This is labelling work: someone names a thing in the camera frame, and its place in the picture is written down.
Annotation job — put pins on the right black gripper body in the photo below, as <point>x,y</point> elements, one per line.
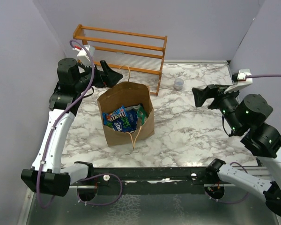
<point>225,102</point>

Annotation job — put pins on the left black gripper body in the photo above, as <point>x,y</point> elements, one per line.
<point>85,77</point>

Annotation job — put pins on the blue m&m's snack packet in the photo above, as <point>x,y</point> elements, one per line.
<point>117,114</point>

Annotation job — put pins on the brown paper bag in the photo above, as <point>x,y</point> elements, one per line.
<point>130,95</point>

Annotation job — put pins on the blue salt vinegar chips bag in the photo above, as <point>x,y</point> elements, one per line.
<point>126,124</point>

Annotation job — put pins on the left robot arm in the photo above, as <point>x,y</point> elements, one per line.
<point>46,175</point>

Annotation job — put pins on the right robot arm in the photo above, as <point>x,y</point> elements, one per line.
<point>247,120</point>

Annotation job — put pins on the small clear plastic cup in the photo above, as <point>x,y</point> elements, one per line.
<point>178,84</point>

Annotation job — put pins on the wooden shelf rack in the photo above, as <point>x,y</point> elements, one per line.
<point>131,51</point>

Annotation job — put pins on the green snack packet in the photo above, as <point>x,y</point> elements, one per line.
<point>142,114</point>

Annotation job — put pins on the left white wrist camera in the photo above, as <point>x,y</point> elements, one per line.
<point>82,55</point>

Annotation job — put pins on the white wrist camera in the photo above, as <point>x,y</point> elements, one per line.
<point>82,55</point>
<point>243,80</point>

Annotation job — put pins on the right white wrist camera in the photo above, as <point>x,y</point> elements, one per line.
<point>243,80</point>

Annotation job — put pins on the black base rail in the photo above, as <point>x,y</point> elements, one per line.
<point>105,186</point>

